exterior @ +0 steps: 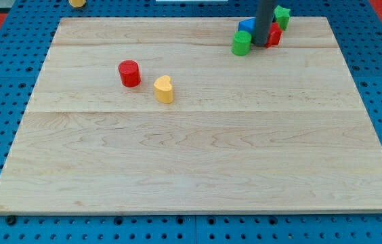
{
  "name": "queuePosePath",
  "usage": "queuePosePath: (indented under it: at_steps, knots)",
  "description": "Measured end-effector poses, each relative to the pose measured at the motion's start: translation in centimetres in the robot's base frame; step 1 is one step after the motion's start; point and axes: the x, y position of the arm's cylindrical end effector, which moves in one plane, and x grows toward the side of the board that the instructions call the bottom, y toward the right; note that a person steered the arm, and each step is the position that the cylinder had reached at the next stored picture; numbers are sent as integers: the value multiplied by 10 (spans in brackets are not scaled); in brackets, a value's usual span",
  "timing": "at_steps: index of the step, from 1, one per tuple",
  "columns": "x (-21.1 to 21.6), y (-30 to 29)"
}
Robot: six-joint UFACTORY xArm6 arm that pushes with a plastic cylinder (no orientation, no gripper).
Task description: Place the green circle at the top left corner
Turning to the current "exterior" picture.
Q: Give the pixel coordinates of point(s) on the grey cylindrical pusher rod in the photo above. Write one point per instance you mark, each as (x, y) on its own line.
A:
(263, 20)

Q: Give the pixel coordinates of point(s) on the red cylinder block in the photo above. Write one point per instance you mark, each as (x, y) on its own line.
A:
(129, 73)

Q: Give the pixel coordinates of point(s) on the light wooden board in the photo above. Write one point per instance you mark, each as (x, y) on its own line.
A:
(281, 130)

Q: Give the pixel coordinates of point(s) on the yellow heart block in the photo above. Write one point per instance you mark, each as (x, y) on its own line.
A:
(163, 89)

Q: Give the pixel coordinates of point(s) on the red star block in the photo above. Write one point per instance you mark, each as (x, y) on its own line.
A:
(274, 35)

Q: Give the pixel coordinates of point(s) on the green star block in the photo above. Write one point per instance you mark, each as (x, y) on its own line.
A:
(282, 16)

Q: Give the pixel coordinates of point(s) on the green cylinder block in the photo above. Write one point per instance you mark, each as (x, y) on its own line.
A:
(241, 43)

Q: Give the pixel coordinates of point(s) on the blue block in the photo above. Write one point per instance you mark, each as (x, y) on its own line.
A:
(247, 25)

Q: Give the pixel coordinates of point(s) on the yellow block at edge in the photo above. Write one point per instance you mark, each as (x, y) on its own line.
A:
(77, 3)

